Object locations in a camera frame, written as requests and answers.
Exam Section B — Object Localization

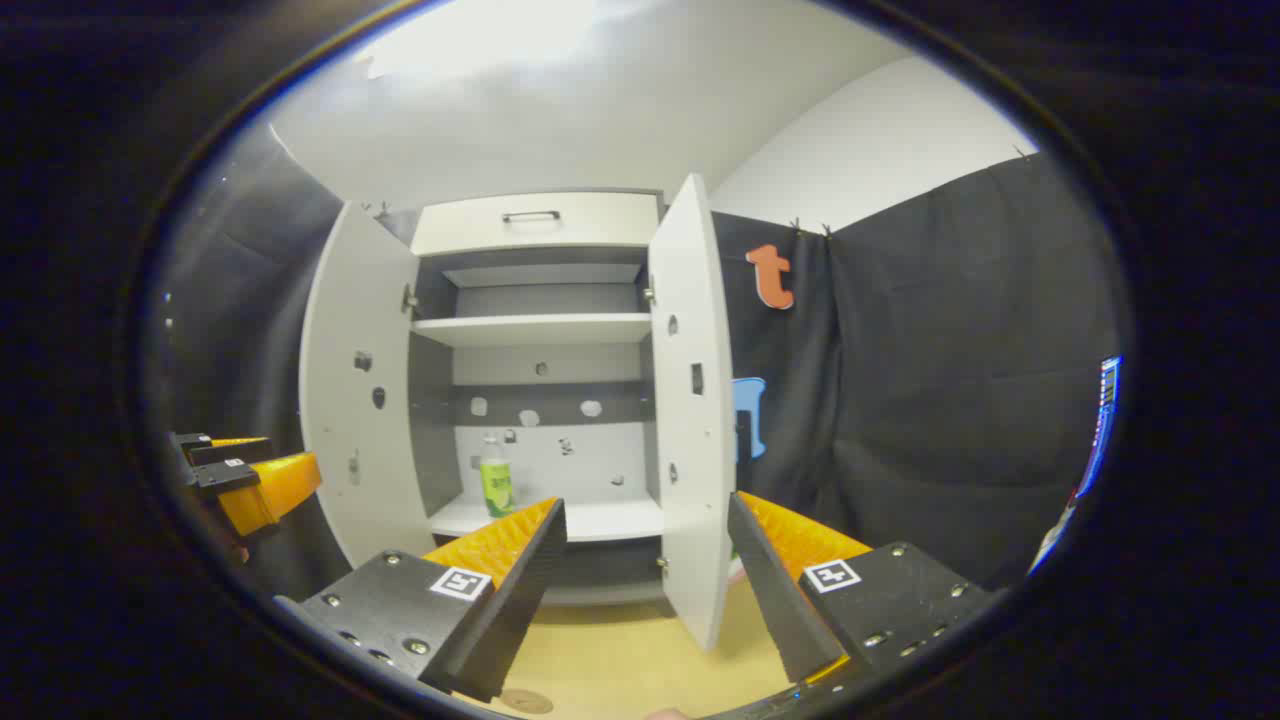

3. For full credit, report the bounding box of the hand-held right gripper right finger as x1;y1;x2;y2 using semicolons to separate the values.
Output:
727;490;994;689

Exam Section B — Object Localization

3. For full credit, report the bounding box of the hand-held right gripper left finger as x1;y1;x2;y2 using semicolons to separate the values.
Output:
272;497;569;704

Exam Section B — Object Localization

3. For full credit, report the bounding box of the clear bottle with green label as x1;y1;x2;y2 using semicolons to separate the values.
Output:
480;435;515;519

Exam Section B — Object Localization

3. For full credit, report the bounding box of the white door with headphone sticker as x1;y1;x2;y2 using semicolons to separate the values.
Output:
647;172;741;653

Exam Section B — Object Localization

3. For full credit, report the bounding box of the white and gray cabinet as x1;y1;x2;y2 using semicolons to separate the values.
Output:
405;188;669;608

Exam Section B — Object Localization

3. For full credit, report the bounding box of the white cabinet shelf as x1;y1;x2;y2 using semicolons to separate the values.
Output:
412;313;653;348

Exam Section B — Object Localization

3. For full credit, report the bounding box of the black backdrop cloth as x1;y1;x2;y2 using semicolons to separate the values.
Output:
150;125;1129;601

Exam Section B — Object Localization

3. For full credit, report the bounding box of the lit computer screen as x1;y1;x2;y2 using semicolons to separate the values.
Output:
1030;355;1123;576

